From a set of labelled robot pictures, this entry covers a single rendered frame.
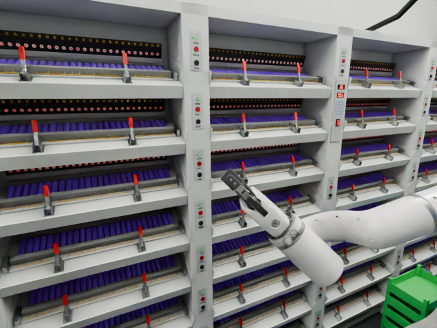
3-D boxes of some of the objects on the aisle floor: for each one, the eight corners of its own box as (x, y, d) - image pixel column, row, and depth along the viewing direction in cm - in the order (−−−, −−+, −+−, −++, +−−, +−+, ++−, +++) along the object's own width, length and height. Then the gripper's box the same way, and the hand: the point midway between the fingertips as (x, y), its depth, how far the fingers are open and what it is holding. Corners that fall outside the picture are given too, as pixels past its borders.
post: (214, 407, 127) (208, 4, 85) (196, 417, 123) (180, 0, 81) (199, 370, 145) (188, 21, 103) (183, 377, 141) (165, 18, 99)
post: (319, 350, 156) (354, 28, 114) (307, 356, 152) (338, 25, 110) (296, 325, 174) (318, 38, 132) (285, 330, 170) (305, 36, 128)
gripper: (287, 207, 65) (235, 157, 64) (305, 228, 51) (238, 164, 49) (266, 228, 66) (214, 179, 65) (279, 255, 51) (212, 192, 50)
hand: (231, 179), depth 57 cm, fingers closed
